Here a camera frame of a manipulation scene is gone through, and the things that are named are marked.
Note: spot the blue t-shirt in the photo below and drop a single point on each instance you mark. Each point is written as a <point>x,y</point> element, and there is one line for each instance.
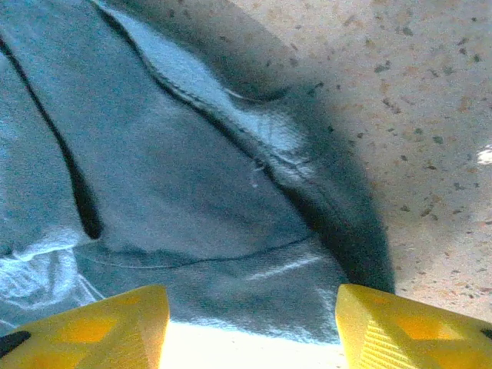
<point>161,161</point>

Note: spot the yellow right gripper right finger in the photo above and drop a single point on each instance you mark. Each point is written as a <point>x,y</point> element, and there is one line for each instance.
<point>403,334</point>

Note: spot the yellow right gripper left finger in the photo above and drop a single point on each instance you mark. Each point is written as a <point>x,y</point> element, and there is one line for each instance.
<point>96,330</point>

